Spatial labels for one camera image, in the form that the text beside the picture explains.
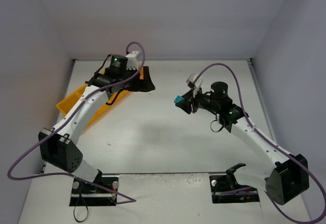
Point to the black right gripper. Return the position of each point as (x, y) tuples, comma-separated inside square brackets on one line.
[(191, 102)]

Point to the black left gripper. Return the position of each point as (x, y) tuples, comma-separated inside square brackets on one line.
[(138, 80)]

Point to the cyan small lego brick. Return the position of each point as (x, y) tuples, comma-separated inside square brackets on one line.
[(179, 100)]

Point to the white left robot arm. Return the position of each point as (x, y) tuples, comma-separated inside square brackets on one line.
[(58, 146)]

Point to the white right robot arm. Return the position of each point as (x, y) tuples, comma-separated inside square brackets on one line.
[(282, 176)]

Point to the yellow four-compartment sorting tray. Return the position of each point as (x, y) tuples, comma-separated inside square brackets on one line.
[(76, 101)]

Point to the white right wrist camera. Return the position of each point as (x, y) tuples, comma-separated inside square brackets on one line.
[(194, 83)]

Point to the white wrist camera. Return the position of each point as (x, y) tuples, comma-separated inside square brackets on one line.
[(194, 83), (133, 60)]

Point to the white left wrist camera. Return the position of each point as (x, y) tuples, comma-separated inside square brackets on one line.
[(133, 60)]

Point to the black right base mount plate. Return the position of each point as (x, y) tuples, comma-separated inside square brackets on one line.
[(223, 193)]

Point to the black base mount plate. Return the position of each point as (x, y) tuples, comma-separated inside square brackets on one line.
[(85, 194), (223, 193)]

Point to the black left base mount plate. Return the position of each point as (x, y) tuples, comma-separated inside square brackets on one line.
[(85, 194)]

